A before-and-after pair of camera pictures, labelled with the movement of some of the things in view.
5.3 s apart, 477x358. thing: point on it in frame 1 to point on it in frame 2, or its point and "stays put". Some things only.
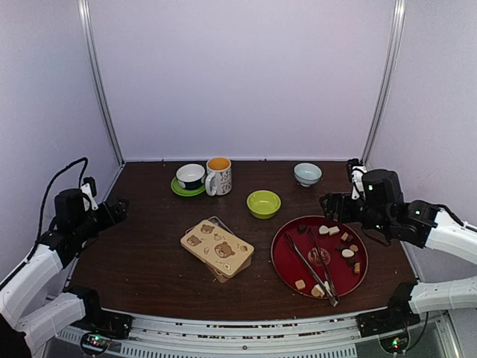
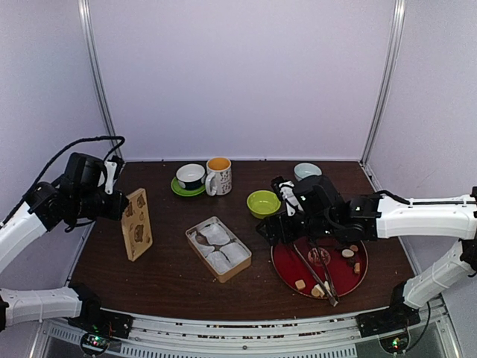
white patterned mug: (218, 180) stays put
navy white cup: (191, 176) stays put
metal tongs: (329, 291) stays put
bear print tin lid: (218, 247) to (136, 224)
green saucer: (178, 189) stays put
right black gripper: (329, 211) to (270, 222)
